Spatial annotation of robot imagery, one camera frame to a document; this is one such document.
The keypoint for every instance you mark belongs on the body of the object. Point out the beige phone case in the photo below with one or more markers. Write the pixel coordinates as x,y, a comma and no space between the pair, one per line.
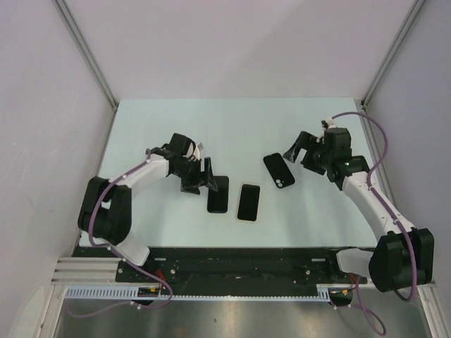
259,207

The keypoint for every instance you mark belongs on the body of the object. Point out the horizontal aluminium rail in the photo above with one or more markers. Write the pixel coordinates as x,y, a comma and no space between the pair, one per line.
88,269

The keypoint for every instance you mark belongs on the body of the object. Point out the teal-edged phone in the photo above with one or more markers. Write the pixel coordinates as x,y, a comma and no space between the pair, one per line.
248,201

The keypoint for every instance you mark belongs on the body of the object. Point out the white-edged black phone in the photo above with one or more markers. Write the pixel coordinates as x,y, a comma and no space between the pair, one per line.
218,193

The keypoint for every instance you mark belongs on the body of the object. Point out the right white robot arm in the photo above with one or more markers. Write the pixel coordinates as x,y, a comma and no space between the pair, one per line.
403,256

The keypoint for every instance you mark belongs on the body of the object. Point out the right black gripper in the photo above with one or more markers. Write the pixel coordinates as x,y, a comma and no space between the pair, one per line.
311,156

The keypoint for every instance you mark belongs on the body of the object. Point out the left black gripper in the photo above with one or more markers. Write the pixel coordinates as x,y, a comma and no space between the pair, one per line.
196,174

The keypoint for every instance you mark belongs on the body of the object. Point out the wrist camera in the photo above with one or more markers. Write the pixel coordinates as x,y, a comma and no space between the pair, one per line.
196,151
326,124

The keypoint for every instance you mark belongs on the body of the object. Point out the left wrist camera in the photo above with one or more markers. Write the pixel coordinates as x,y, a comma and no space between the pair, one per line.
196,151

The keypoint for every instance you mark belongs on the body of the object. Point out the right aluminium frame post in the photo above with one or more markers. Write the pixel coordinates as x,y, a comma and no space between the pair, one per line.
395,48

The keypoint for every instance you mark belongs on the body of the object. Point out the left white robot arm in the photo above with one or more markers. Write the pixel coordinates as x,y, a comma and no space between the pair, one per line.
106,210

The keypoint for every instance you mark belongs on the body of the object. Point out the aluminium frame post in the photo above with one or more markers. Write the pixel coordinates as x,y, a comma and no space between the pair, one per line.
78,37
395,48

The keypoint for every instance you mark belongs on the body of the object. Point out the left aluminium frame post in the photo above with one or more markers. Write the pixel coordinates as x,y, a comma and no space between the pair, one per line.
78,37

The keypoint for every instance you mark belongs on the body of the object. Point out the slotted cable duct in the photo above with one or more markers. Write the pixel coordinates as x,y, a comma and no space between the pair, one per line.
301,292

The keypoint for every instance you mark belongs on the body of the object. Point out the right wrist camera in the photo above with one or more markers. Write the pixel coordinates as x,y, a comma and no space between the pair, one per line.
326,124

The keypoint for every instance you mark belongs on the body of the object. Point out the large black phone case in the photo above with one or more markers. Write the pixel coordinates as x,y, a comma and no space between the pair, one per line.
278,170

